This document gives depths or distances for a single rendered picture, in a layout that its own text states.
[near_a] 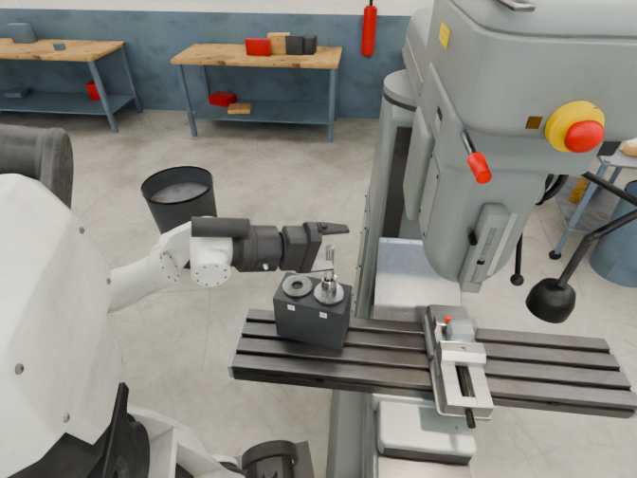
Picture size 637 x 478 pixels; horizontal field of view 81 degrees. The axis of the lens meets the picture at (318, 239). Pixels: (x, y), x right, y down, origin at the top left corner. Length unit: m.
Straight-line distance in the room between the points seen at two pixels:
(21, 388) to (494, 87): 0.56
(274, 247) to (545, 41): 0.48
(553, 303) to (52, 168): 0.77
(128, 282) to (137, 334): 1.94
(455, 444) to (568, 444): 1.20
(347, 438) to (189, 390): 0.93
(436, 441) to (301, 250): 0.78
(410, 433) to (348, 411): 0.72
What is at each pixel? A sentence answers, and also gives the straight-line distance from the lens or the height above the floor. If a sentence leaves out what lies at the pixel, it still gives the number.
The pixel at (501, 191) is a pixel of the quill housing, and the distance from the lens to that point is 0.77.
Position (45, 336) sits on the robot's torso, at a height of 1.69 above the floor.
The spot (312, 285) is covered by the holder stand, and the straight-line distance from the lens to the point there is 1.15.
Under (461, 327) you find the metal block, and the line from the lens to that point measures 1.18.
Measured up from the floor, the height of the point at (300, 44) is 1.00.
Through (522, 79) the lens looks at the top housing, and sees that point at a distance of 0.54.
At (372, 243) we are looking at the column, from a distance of 1.44.
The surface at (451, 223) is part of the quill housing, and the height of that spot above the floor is 1.49.
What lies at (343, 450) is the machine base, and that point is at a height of 0.20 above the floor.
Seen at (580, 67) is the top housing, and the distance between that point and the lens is 0.56.
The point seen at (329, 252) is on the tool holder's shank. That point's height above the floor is 1.29.
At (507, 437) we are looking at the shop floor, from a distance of 2.30.
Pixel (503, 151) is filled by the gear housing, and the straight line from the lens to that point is 0.69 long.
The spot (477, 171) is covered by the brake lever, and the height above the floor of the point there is 1.71.
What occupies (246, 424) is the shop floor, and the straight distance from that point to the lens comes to 2.16.
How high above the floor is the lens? 1.95
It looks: 40 degrees down
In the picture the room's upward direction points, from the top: straight up
